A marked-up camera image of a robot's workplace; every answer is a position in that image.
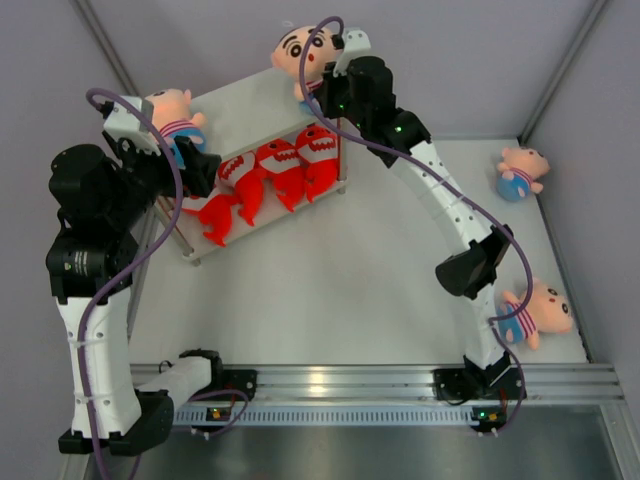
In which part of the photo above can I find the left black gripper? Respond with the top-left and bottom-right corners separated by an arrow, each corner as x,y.
103,136 -> 218,232

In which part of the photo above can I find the red shark plush purple fin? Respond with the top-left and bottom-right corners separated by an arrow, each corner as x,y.
181,189 -> 240,247

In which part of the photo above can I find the red shark plush toy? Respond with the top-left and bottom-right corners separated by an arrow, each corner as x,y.
295,124 -> 339,203
217,150 -> 265,227
255,138 -> 305,212

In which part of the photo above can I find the boy doll plush striped shirt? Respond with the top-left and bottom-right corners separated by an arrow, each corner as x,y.
145,88 -> 207,151
270,25 -> 342,115
496,147 -> 551,202
497,278 -> 574,350

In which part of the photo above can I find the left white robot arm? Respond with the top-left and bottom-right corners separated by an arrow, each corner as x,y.
46,135 -> 226,457

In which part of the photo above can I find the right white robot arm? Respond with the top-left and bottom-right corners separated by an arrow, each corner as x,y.
315,56 -> 523,402

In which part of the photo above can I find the white two-tier wooden shelf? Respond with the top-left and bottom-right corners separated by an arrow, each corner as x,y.
149,69 -> 354,266

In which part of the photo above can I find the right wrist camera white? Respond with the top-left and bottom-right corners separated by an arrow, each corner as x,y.
333,28 -> 371,77

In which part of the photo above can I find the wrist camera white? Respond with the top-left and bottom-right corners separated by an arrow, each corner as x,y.
103,96 -> 160,155
333,28 -> 371,77

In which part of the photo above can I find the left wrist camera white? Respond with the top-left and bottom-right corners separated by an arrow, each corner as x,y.
103,96 -> 160,155

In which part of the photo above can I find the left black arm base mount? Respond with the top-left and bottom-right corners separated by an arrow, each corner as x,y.
216,368 -> 258,402

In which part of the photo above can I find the aluminium front rail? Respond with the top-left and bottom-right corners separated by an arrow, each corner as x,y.
128,363 -> 625,406

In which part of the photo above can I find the slotted cable duct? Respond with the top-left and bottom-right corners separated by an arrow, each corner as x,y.
173,404 -> 479,427

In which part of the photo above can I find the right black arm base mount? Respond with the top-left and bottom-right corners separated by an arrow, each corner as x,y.
434,367 -> 527,403

